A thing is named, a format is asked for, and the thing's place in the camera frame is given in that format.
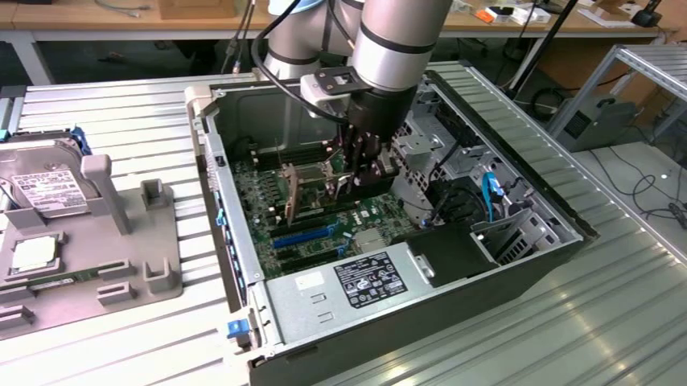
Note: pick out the flat blue slot tab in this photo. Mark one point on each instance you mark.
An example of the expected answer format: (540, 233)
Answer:
(233, 256)
(228, 237)
(217, 197)
(240, 281)

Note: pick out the silver CPU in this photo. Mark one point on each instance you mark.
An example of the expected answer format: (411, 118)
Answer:
(34, 255)

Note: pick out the cardboard box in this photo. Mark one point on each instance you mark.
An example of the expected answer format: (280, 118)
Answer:
(196, 10)

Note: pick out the green motherboard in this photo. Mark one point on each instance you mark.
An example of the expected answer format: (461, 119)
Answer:
(385, 217)

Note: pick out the thin locking lever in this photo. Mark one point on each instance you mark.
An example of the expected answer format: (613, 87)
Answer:
(277, 153)

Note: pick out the white flat box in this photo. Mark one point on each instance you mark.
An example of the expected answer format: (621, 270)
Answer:
(531, 16)

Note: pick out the short black expansion slot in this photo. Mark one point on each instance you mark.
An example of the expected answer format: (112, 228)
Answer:
(289, 254)

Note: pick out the aluminium profile frame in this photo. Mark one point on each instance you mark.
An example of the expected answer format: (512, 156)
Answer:
(644, 60)

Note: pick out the green RAM stick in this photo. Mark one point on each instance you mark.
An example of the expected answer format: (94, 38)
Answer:
(64, 276)

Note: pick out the open PC case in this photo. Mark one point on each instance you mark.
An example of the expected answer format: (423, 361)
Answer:
(241, 112)

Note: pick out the black stand pole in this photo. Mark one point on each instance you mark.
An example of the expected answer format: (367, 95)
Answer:
(541, 44)

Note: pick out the silver chipset heatsink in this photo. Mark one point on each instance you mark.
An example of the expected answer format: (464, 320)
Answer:
(369, 241)

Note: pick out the blue case latch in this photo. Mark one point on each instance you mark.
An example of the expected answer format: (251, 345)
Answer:
(237, 327)

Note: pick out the white open carton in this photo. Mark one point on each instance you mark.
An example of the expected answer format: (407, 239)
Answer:
(605, 16)

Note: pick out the grey cabinet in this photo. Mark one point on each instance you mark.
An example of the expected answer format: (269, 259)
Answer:
(600, 128)

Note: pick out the blue expansion slot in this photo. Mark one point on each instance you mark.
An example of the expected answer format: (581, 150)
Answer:
(300, 240)

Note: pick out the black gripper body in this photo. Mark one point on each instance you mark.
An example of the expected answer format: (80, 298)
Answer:
(380, 112)

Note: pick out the black desk gadget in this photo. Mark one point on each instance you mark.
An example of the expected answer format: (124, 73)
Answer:
(645, 16)

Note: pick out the black RAM slot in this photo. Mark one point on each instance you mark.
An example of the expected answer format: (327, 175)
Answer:
(291, 152)
(321, 216)
(289, 147)
(273, 164)
(329, 210)
(332, 205)
(292, 157)

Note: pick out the orange white small box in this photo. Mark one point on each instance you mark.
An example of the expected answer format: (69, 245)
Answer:
(485, 15)

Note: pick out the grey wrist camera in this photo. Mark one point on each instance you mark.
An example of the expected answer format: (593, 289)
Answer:
(324, 94)

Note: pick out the graphics card with metal bracket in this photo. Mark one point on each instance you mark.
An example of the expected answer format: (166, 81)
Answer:
(375, 191)

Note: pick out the wooden desk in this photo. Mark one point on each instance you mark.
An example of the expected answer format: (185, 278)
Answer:
(80, 20)

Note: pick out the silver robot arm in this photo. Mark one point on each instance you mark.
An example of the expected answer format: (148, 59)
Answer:
(396, 40)

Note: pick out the raised blue slot latch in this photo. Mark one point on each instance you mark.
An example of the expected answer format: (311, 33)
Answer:
(219, 221)

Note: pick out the long black expansion slot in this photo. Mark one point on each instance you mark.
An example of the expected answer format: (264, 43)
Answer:
(305, 231)
(311, 258)

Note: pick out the grey parts rack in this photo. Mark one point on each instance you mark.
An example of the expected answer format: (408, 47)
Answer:
(80, 249)

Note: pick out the hard disk with blue rails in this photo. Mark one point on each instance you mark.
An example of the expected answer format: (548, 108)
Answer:
(48, 185)

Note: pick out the CPU socket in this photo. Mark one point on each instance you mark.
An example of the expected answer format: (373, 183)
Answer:
(313, 173)

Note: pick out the black plastic cover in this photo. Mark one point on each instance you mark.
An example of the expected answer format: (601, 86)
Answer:
(445, 253)

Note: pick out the metal disk bay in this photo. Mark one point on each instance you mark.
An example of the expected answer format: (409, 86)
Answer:
(515, 237)

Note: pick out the grey power supply unit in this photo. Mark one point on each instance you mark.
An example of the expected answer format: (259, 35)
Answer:
(300, 305)

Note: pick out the metal socket cover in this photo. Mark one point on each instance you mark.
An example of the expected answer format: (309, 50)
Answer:
(333, 165)

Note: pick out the silver perforated drive cage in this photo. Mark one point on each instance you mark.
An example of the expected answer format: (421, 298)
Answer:
(424, 169)

